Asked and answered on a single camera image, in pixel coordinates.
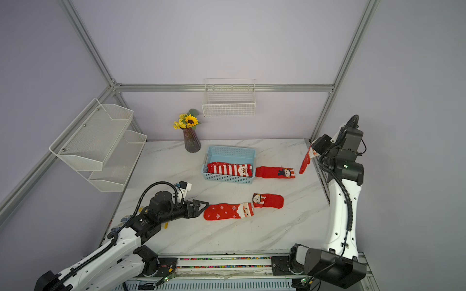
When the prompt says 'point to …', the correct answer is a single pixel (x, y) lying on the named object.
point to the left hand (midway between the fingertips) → (203, 206)
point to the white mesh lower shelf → (119, 166)
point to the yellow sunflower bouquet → (187, 120)
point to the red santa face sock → (311, 154)
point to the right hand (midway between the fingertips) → (319, 143)
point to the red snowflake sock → (218, 211)
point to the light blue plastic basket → (229, 154)
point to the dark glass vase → (192, 140)
